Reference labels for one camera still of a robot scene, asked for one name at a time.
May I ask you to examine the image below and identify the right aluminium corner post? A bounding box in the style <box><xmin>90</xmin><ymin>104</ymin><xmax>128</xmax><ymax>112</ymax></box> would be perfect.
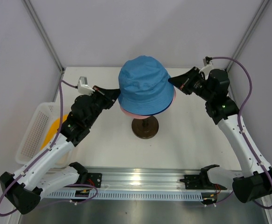
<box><xmin>231</xmin><ymin>0</ymin><xmax>272</xmax><ymax>60</ymax></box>

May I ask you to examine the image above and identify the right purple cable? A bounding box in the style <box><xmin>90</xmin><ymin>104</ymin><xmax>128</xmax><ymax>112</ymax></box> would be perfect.
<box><xmin>210</xmin><ymin>56</ymin><xmax>272</xmax><ymax>208</ymax></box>

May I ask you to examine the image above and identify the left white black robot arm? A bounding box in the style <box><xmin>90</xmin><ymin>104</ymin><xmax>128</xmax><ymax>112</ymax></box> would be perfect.
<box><xmin>0</xmin><ymin>86</ymin><xmax>120</xmax><ymax>215</ymax></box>

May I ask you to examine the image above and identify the dark blue bucket hat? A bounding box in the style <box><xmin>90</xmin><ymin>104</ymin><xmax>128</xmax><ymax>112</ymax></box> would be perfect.
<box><xmin>121</xmin><ymin>92</ymin><xmax>175</xmax><ymax>117</ymax></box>

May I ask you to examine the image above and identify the yellow hat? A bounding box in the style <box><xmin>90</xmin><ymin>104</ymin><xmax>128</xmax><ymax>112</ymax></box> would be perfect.
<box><xmin>40</xmin><ymin>118</ymin><xmax>60</xmax><ymax>151</ymax></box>

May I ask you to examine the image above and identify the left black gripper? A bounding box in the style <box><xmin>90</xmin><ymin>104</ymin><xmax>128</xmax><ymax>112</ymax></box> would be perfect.
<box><xmin>87</xmin><ymin>86</ymin><xmax>122</xmax><ymax>127</ymax></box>

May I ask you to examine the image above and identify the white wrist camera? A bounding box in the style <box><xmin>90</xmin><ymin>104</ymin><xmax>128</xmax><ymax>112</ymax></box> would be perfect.
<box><xmin>77</xmin><ymin>77</ymin><xmax>94</xmax><ymax>96</ymax></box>
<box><xmin>200</xmin><ymin>56</ymin><xmax>214</xmax><ymax>75</ymax></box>

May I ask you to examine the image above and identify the aluminium mounting rail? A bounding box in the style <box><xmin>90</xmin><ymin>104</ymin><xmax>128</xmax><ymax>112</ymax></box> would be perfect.
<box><xmin>40</xmin><ymin>167</ymin><xmax>244</xmax><ymax>194</ymax></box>

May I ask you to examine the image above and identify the left aluminium corner post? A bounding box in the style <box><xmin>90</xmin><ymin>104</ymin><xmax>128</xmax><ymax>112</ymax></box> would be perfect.
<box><xmin>21</xmin><ymin>0</ymin><xmax>65</xmax><ymax>73</ymax></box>

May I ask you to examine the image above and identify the white slotted cable duct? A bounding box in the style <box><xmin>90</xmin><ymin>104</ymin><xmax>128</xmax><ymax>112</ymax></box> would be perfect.
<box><xmin>46</xmin><ymin>189</ymin><xmax>203</xmax><ymax>202</ymax></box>

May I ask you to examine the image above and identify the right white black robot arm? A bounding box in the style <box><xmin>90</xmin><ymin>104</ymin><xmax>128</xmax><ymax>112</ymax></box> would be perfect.
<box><xmin>168</xmin><ymin>67</ymin><xmax>272</xmax><ymax>203</ymax></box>

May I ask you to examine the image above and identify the white plastic basket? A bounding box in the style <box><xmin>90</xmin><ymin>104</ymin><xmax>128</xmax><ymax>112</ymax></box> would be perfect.
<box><xmin>15</xmin><ymin>102</ymin><xmax>60</xmax><ymax>165</ymax></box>

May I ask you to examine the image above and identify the light blue hat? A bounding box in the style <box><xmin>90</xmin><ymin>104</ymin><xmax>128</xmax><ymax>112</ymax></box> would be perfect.
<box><xmin>118</xmin><ymin>56</ymin><xmax>175</xmax><ymax>116</ymax></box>

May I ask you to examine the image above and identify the dark round wooden stand base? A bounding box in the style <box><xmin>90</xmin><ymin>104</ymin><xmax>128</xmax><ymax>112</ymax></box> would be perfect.
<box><xmin>132</xmin><ymin>116</ymin><xmax>159</xmax><ymax>139</ymax></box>

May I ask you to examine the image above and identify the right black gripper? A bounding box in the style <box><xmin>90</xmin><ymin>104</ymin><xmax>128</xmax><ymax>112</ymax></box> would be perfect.
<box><xmin>168</xmin><ymin>67</ymin><xmax>214</xmax><ymax>102</ymax></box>

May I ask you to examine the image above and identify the pink bucket hat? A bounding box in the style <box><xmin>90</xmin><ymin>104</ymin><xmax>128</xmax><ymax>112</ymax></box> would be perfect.
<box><xmin>119</xmin><ymin>91</ymin><xmax>177</xmax><ymax>119</ymax></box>

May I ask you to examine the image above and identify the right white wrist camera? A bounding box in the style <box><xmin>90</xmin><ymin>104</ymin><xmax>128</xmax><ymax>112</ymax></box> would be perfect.
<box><xmin>200</xmin><ymin>56</ymin><xmax>214</xmax><ymax>75</ymax></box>

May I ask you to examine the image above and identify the aluminium corner post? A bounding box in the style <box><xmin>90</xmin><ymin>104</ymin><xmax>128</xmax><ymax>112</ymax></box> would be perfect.
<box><xmin>231</xmin><ymin>0</ymin><xmax>272</xmax><ymax>60</ymax></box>
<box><xmin>21</xmin><ymin>0</ymin><xmax>65</xmax><ymax>73</ymax></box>

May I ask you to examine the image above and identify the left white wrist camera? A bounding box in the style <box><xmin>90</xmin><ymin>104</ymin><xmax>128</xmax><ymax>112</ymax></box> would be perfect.
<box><xmin>77</xmin><ymin>77</ymin><xmax>94</xmax><ymax>96</ymax></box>

